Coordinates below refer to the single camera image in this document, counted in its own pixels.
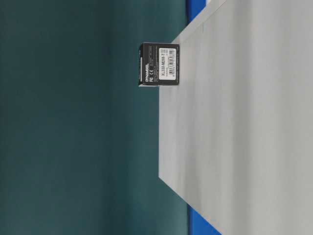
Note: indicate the white base board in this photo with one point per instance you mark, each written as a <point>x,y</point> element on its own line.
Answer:
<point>236,133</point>

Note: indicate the blue table mat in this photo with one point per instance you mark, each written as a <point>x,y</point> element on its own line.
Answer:
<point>197,12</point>

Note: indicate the black box on white base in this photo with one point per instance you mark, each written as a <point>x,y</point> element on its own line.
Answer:
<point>158,64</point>

